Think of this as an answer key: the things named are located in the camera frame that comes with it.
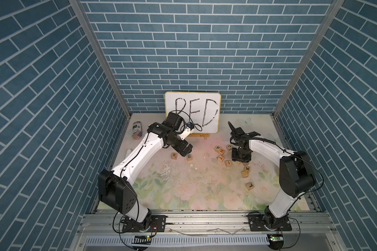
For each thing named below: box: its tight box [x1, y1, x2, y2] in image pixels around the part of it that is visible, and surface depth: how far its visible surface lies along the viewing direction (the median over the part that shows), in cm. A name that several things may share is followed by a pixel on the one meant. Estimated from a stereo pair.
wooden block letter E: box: [186, 153, 193, 162], surface depth 98 cm
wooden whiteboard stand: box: [187, 133, 209, 140], surface depth 104 cm
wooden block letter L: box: [245, 181, 255, 191], surface depth 86 cm
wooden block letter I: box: [224, 160, 232, 168], surface depth 95 cm
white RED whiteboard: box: [164, 91, 222, 134], surface depth 98 cm
